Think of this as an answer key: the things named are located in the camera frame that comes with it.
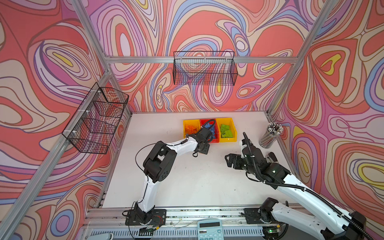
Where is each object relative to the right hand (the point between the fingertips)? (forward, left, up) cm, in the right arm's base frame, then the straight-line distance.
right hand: (233, 161), depth 77 cm
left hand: (+17, +13, -13) cm, 25 cm away
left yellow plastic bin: (+34, +19, -7) cm, 40 cm away
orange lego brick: (+29, +22, -10) cm, 38 cm away
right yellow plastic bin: (+36, -6, -9) cm, 38 cm away
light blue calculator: (-28, +14, -13) cm, 34 cm away
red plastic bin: (+32, +8, -7) cm, 34 cm away
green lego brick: (+27, -2, -11) cm, 29 cm away
